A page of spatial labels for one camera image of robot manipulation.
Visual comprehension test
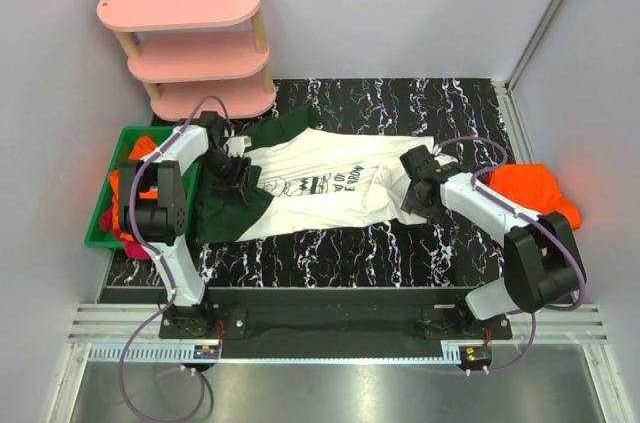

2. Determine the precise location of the white and green t-shirt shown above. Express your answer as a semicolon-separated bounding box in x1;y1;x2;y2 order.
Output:
194;106;436;244

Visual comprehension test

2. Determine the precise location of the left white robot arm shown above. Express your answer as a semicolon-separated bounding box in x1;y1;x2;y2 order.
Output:
118;112;268;311

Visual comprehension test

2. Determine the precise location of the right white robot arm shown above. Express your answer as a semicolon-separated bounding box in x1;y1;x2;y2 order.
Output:
400;145;586;320

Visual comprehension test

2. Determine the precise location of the orange t-shirt in bin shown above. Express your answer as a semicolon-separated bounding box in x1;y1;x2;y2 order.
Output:
98;128;158;242

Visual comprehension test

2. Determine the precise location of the orange folded t-shirt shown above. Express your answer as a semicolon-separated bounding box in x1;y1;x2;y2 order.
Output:
486;164;583;230

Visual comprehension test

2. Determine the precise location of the pink three-tier wooden shelf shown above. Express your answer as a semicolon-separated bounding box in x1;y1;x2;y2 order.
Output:
96;0;276;122

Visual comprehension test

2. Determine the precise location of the magenta t-shirt in bin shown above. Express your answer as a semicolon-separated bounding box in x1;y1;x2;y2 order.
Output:
99;207;151;261

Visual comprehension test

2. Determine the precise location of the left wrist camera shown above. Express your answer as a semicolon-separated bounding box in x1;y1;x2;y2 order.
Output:
225;136;252;157

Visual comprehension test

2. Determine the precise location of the aluminium corner frame post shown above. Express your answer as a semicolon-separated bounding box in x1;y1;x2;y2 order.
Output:
503;0;599;92

